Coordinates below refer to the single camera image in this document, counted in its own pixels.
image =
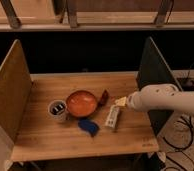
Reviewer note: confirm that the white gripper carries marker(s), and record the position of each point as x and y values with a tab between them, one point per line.
114	112

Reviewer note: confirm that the dark red pepper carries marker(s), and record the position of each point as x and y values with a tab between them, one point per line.
104	98

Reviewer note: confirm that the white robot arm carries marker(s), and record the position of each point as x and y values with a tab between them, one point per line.
160	101

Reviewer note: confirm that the orange ceramic bowl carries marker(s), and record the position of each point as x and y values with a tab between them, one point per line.
81	103

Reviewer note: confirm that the blue cloth piece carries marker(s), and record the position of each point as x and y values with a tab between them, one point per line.
91	127

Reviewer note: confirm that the white cup with batteries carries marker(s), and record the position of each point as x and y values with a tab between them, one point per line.
57	109

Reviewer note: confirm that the right dark side panel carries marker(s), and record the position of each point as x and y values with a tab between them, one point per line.
155	70

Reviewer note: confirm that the black power strip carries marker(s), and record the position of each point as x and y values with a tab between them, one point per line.
187	84

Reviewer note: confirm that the left wooden side panel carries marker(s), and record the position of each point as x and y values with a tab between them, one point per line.
15	86

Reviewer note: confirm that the wooden shelf rail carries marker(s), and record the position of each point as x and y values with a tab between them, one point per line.
111	21

